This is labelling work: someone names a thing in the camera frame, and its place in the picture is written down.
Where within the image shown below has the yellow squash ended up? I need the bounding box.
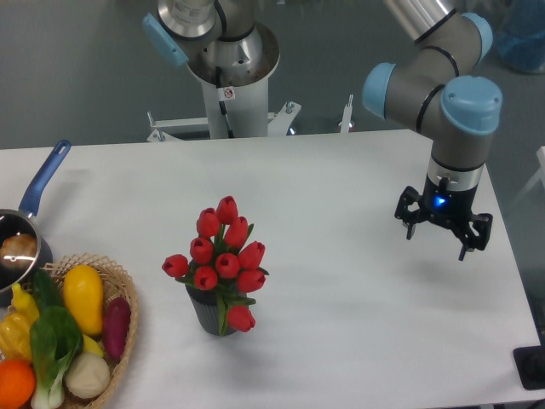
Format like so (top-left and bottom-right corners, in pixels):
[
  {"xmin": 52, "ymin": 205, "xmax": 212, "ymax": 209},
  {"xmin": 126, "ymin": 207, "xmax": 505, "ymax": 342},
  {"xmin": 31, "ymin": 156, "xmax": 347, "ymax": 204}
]
[{"xmin": 63, "ymin": 264, "xmax": 104, "ymax": 337}]

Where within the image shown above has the blue handled saucepan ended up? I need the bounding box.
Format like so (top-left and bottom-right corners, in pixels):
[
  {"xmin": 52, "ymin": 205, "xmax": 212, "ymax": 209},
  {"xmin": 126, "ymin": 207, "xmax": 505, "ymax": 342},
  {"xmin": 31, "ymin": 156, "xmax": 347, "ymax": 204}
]
[{"xmin": 1, "ymin": 140, "xmax": 72, "ymax": 308}]

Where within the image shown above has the beige garlic bulb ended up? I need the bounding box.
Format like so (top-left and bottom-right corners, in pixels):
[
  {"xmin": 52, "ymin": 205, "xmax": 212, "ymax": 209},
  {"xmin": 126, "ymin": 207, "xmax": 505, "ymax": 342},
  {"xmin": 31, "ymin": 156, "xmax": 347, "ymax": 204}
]
[{"xmin": 65, "ymin": 352, "xmax": 111, "ymax": 399}]

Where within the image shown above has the white frame at right edge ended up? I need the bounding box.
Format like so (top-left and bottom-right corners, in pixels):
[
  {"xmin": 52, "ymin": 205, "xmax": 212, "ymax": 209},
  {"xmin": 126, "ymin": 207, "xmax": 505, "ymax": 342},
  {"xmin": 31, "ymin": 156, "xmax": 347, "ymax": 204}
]
[{"xmin": 513, "ymin": 146, "xmax": 545, "ymax": 205}]

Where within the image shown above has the dark grey ribbed vase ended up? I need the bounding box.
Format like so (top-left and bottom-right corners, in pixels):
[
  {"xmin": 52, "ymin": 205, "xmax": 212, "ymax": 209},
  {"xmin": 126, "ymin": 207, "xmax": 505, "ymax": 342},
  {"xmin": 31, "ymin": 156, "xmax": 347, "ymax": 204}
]
[{"xmin": 186, "ymin": 285, "xmax": 238, "ymax": 336}]

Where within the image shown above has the purple eggplant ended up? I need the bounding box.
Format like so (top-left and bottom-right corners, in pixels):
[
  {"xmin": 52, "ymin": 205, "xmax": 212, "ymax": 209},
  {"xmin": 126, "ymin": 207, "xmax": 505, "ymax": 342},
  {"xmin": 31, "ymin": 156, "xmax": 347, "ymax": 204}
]
[{"xmin": 102, "ymin": 297, "xmax": 131, "ymax": 360}]

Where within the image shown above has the brown bun in pan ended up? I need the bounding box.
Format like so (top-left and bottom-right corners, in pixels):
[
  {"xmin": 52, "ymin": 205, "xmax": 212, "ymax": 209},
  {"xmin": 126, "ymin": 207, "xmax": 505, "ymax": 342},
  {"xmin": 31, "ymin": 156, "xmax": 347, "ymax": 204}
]
[{"xmin": 1, "ymin": 233, "xmax": 37, "ymax": 270}]

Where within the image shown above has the yellow bell pepper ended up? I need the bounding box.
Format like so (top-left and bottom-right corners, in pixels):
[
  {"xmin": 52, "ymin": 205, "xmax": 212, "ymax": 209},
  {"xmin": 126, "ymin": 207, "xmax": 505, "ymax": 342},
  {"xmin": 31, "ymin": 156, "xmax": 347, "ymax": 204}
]
[{"xmin": 1, "ymin": 312, "xmax": 32, "ymax": 363}]

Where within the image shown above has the woven wicker basket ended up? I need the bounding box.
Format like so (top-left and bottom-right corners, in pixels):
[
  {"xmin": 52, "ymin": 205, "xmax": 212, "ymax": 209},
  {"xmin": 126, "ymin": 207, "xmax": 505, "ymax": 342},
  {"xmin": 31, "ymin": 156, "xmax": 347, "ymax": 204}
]
[{"xmin": 43, "ymin": 253, "xmax": 140, "ymax": 408}]

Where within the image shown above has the green bok choy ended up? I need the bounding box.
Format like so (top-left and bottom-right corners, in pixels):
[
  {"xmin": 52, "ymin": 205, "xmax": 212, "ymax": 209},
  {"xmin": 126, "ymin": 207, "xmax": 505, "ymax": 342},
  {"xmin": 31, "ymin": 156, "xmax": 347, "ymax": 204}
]
[{"xmin": 30, "ymin": 306, "xmax": 83, "ymax": 408}]

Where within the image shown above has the blue translucent container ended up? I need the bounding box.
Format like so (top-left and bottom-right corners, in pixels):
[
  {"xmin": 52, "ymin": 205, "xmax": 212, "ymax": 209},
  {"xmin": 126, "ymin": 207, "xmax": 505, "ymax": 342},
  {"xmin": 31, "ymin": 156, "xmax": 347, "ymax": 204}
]
[{"xmin": 494, "ymin": 0, "xmax": 544, "ymax": 74}]

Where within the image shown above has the dark green cucumber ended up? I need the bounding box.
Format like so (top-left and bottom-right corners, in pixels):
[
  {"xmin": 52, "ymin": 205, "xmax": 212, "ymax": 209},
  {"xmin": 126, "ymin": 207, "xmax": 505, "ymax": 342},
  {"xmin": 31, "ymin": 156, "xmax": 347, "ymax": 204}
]
[{"xmin": 32, "ymin": 269, "xmax": 65, "ymax": 313}]

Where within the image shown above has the orange fruit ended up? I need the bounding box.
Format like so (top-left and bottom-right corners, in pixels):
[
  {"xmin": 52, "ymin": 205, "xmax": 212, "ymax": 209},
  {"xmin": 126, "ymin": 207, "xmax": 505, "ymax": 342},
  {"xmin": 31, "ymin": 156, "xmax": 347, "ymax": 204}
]
[{"xmin": 1, "ymin": 360, "xmax": 36, "ymax": 408}]

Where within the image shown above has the black device at table edge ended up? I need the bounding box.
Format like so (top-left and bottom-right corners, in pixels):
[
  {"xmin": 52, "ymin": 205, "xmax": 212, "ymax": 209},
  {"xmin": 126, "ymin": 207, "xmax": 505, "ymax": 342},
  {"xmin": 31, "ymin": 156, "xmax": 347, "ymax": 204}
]
[{"xmin": 513, "ymin": 346, "xmax": 544, "ymax": 390}]

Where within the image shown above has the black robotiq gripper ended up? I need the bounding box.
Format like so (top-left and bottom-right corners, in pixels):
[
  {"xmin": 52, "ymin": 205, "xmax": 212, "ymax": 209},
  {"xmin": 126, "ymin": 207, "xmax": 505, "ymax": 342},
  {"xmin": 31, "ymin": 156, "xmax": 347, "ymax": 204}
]
[{"xmin": 394, "ymin": 177, "xmax": 493, "ymax": 261}]

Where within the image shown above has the red tulip bouquet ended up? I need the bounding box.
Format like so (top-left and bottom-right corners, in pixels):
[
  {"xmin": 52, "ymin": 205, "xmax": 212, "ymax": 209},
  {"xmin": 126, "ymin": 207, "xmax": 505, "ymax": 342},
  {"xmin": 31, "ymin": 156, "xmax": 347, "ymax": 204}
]
[{"xmin": 162, "ymin": 196, "xmax": 268, "ymax": 334}]

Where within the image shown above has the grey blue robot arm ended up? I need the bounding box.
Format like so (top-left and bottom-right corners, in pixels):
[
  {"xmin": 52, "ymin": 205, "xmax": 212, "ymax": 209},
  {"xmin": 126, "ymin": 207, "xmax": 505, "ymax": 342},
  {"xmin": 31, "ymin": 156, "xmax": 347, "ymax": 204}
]
[{"xmin": 142, "ymin": 1, "xmax": 502, "ymax": 252}]

